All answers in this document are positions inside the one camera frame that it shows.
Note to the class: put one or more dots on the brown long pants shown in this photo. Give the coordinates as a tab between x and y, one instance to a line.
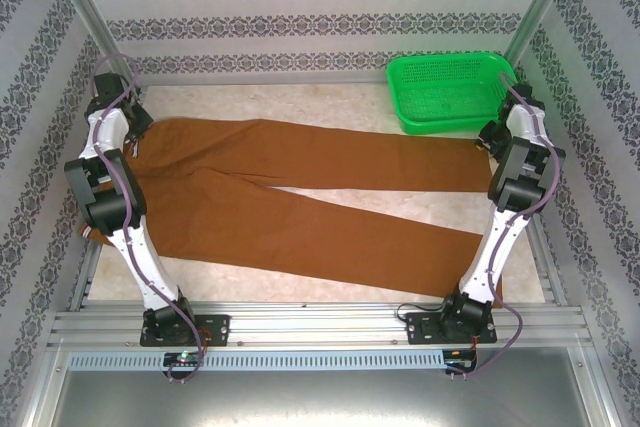
300	157

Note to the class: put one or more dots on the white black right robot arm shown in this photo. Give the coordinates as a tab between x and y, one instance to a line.
492	257

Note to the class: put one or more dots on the green plastic mesh basket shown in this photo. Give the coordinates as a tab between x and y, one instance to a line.
440	97

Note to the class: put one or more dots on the small lit controller board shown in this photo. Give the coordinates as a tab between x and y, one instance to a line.
184	358
460	357

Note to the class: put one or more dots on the grey sheet metal panel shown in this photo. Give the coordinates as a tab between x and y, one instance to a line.
320	397

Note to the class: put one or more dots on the thin aluminium table edge rail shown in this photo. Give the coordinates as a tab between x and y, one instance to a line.
250	81

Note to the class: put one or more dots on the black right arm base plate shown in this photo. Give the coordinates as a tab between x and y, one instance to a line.
420	329

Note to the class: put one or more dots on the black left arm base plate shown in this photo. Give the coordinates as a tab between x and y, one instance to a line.
217	327

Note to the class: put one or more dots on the long aluminium mounting rail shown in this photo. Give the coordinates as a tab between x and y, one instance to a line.
320	324

